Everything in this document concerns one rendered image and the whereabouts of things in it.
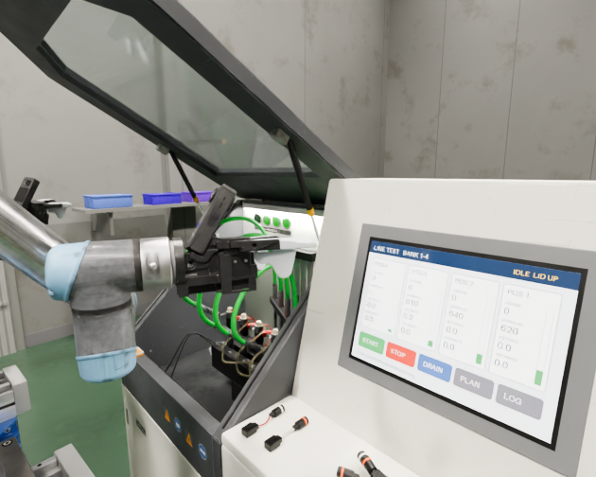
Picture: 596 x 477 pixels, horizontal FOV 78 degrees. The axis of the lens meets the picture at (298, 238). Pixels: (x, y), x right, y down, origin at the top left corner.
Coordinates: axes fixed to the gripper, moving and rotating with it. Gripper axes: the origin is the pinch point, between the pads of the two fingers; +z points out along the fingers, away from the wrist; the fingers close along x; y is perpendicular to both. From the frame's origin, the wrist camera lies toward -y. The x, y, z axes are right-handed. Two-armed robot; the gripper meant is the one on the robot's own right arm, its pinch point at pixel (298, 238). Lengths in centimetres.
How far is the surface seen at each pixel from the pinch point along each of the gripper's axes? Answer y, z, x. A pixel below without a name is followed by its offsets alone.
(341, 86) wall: -232, 308, -512
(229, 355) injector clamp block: 40, -1, -61
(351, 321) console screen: 21.6, 20.2, -18.4
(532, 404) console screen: 29.1, 33.0, 16.8
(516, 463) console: 39, 31, 15
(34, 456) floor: 121, -90, -186
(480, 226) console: 0.0, 35.1, 5.8
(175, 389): 44, -19, -53
